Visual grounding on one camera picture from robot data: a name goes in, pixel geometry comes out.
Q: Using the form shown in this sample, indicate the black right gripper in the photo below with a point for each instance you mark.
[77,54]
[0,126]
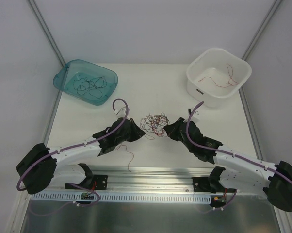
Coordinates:
[178,129]

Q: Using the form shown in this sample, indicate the white slotted cable duct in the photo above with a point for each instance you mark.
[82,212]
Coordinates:
[123,197]

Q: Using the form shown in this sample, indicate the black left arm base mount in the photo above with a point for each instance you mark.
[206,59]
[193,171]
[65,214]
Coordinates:
[84,179]

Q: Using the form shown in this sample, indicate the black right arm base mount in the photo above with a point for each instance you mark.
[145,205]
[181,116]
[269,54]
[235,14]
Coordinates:
[204,184]

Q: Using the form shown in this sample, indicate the aluminium frame rail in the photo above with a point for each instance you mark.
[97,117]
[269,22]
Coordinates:
[147,179]

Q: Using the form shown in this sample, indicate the white plastic basket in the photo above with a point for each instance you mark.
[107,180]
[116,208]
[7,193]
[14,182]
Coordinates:
[215,76]

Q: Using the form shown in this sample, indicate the teal transparent plastic tray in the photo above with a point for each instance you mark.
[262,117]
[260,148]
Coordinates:
[86,81]

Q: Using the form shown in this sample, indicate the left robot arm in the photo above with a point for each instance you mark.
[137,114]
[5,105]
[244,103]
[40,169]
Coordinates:
[44,167]

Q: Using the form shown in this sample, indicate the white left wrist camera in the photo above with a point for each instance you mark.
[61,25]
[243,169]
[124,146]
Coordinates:
[121,113]

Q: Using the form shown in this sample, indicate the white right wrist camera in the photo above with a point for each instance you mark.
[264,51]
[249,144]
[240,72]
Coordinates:
[193,115]

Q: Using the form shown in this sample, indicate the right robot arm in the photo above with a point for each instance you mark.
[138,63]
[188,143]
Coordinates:
[233,171]

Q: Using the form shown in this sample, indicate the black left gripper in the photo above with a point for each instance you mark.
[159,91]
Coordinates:
[130,131]

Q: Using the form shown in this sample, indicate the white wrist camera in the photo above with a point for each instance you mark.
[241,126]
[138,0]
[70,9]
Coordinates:
[121,113]
[193,115]

